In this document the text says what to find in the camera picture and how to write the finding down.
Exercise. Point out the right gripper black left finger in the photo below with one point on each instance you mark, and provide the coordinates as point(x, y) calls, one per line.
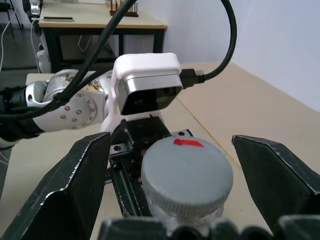
point(75, 180)

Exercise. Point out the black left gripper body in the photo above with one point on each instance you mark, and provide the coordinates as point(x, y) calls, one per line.
point(143, 130)

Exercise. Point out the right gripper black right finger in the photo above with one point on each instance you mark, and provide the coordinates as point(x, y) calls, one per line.
point(270, 175)

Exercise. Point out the grey ribbed jar lid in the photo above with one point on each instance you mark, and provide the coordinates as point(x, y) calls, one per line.
point(186, 175)

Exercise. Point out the clear plastic jar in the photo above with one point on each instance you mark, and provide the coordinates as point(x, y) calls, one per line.
point(197, 220)

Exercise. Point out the brown wooden rack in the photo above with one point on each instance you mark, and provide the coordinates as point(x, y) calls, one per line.
point(125, 11)

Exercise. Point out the white and silver robot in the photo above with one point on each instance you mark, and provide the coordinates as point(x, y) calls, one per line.
point(43, 58)

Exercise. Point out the flat black bar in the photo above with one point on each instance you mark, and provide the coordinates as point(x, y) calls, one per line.
point(58, 19)

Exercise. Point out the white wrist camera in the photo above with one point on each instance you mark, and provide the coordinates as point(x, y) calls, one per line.
point(147, 65)

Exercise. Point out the beige desk with black frame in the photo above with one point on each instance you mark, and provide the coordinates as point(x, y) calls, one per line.
point(100, 22)

